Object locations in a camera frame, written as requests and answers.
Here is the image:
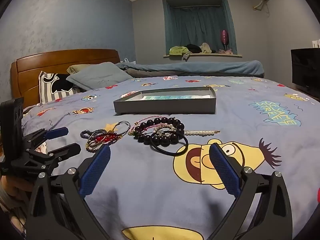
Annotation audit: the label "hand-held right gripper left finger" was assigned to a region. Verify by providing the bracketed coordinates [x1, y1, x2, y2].
[26, 144, 112, 240]

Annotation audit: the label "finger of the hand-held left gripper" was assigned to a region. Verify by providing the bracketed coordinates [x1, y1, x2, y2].
[23, 127, 69, 146]
[25, 142, 82, 167]

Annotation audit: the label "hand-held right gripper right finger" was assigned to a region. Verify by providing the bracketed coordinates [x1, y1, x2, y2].
[209, 142, 293, 240]

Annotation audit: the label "red bead bracelet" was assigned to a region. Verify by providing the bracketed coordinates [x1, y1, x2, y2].
[93, 133, 123, 143]

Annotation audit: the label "pearl hair pin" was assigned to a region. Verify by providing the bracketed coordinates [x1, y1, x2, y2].
[184, 130, 221, 136]

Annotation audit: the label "black hair tie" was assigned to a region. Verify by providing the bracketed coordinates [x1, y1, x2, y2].
[150, 130, 189, 157]

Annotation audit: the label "thin wire bangles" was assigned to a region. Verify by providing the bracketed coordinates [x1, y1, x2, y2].
[86, 121, 131, 153]

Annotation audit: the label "pink string bracelet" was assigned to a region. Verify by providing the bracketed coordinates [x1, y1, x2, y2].
[128, 116, 175, 136]

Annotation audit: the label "black bead bracelet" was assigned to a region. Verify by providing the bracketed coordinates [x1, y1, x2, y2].
[134, 117, 185, 147]

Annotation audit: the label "grey shallow cardboard box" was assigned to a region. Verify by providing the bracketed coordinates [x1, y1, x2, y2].
[113, 87, 217, 115]

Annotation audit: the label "person's left hand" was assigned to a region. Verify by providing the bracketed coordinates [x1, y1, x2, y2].
[0, 175, 32, 207]

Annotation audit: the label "striped black white pillow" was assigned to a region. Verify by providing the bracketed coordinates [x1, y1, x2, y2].
[39, 71, 81, 105]

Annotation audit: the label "tan pillow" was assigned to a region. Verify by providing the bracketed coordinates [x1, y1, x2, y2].
[67, 64, 93, 76]

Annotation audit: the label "wooden bed headboard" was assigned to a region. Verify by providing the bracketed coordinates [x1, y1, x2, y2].
[10, 49, 121, 106]

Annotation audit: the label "grey-blue pillow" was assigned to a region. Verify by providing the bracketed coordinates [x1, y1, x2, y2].
[66, 62, 133, 91]

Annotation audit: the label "printed paper sheet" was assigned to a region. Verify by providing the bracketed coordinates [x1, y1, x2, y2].
[141, 94, 213, 101]

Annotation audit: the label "blue fleece blanket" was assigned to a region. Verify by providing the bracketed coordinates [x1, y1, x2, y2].
[115, 60, 265, 79]

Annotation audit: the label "grey folded blanket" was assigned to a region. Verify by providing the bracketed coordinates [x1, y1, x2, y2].
[125, 67, 180, 78]

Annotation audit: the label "wooden television cabinet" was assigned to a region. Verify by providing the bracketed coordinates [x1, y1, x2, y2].
[291, 84, 320, 102]

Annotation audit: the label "beige cloth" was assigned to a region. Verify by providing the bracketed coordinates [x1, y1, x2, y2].
[200, 42, 213, 54]

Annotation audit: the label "black cloth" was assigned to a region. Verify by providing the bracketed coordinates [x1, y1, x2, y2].
[185, 44, 203, 54]

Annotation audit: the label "green cloth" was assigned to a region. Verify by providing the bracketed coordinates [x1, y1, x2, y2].
[169, 46, 193, 56]

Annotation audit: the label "black television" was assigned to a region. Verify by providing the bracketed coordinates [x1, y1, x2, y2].
[290, 47, 320, 97]

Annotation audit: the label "teal window curtain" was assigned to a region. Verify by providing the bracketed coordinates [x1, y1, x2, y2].
[162, 0, 237, 56]

